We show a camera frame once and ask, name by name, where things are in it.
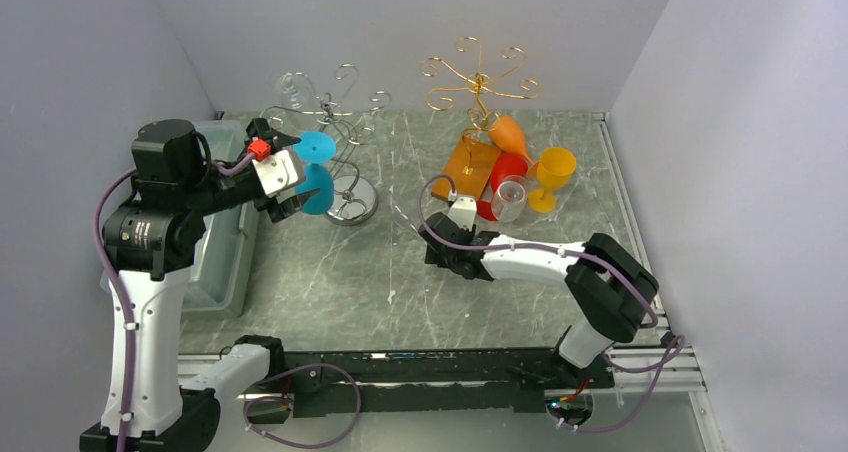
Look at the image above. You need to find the clear patterned wine glass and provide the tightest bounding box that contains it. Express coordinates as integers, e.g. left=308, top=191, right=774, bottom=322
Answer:
left=491, top=175, right=528, bottom=223

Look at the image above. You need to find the orange plastic wine glass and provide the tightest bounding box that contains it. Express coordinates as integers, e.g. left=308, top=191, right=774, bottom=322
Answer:
left=487, top=115, right=536, bottom=171

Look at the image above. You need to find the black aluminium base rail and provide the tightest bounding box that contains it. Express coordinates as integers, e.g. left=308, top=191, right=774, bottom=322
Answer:
left=120, top=348, right=708, bottom=418

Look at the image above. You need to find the yellow plastic wine glass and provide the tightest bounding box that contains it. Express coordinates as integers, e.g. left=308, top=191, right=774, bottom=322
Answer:
left=527, top=147, right=577, bottom=214

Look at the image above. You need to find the gold wire glass rack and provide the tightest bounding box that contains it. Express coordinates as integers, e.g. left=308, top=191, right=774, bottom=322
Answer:
left=418, top=36, right=541, bottom=199

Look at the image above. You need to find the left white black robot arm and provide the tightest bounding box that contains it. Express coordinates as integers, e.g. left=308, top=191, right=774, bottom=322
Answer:
left=79, top=118, right=311, bottom=451

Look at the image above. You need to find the red plastic wine glass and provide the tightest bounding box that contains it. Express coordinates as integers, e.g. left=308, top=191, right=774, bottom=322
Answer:
left=477, top=153, right=529, bottom=221

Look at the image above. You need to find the clear plastic storage box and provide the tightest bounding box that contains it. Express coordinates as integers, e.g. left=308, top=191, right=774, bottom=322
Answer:
left=101, top=119, right=258, bottom=317

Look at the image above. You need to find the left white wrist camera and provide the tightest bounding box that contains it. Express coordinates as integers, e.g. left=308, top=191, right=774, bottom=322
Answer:
left=247, top=139, right=306, bottom=197

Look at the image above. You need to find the silver wire glass rack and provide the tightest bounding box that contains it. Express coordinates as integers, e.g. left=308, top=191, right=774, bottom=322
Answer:
left=260, top=63, right=391, bottom=226

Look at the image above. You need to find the clear plain wine glass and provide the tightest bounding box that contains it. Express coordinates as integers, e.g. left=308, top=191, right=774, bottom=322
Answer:
left=390, top=196, right=420, bottom=235

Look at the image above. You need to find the blue plastic wine glass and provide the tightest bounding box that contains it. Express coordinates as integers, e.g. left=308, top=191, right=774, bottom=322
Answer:
left=293, top=131, right=336, bottom=215

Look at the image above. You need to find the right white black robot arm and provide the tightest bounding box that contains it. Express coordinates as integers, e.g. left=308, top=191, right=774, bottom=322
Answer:
left=418, top=213, right=659, bottom=387

